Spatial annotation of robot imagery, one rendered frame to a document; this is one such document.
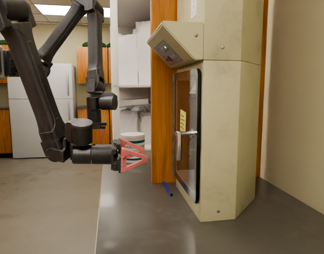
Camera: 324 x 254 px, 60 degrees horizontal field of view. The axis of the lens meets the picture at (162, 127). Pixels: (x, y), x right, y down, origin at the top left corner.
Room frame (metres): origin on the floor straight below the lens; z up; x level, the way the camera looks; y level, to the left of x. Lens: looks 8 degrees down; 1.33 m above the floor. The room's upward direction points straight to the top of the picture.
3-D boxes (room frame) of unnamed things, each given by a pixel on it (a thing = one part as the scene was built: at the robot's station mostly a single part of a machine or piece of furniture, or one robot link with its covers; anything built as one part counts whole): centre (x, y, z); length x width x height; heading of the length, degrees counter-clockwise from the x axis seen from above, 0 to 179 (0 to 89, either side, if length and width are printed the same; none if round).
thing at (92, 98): (1.18, 0.28, 1.27); 0.07 x 0.06 x 0.07; 73
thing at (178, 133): (0.83, -0.07, 1.17); 0.05 x 0.03 x 0.10; 100
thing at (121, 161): (0.77, 0.09, 1.14); 0.09 x 0.07 x 0.07; 100
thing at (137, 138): (1.52, 0.16, 1.02); 0.13 x 0.13 x 0.15
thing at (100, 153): (0.79, 0.16, 1.15); 0.10 x 0.07 x 0.07; 9
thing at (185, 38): (0.94, -0.03, 1.46); 0.32 x 0.12 x 0.10; 10
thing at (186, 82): (0.95, -0.08, 1.19); 0.30 x 0.01 x 0.40; 10
